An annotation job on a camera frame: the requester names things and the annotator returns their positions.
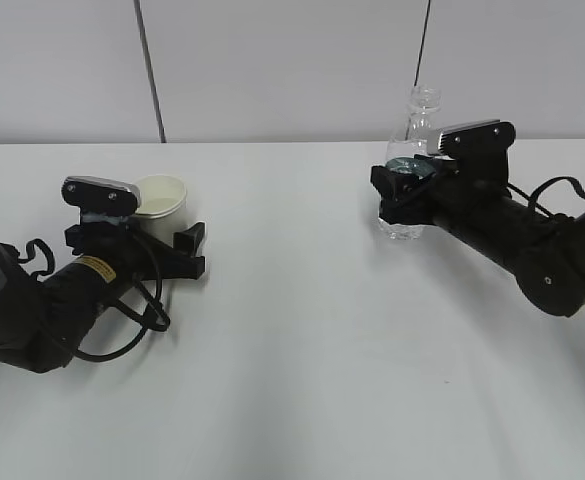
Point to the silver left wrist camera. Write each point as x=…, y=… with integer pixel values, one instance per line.
x=101, y=196

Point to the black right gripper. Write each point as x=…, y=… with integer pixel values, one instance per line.
x=470, y=191

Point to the white paper cup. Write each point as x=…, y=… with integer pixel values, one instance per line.
x=162, y=212

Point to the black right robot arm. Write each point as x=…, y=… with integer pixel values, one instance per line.
x=545, y=253

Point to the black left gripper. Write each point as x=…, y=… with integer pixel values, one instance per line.
x=127, y=248

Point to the clear green-label water bottle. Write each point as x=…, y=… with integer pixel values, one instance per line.
x=406, y=153

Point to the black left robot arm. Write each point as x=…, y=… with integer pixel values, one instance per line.
x=293, y=265

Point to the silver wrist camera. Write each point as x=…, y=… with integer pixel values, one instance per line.
x=101, y=196
x=470, y=139

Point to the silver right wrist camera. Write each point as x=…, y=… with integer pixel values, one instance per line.
x=470, y=139

